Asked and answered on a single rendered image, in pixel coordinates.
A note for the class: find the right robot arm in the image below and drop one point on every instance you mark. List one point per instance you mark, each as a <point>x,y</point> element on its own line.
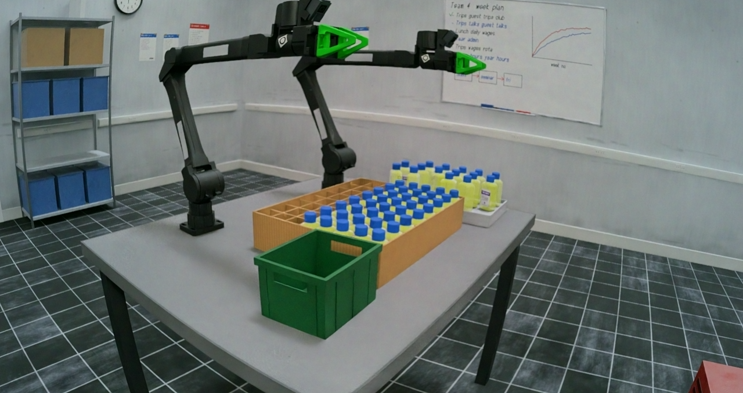
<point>197,184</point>

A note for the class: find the brown cardboard carton with dividers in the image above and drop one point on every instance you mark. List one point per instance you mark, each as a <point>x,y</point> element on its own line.
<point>272,228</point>

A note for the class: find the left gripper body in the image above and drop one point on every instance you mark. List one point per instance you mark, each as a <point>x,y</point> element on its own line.
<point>449,65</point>

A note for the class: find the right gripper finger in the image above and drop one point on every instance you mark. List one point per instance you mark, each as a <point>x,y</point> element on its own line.
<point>323,46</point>
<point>342,54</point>

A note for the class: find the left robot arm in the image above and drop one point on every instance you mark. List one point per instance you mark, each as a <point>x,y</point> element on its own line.
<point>335,160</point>

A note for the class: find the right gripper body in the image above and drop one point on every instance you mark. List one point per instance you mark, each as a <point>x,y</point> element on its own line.
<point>307,47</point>

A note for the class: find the green plastic crate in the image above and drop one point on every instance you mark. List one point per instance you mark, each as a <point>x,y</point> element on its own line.
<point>336,287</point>

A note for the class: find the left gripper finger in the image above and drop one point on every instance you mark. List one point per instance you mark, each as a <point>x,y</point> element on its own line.
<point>467,64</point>
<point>459,63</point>

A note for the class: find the white rimmed tray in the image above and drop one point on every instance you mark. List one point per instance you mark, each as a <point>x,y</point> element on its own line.
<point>482,217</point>

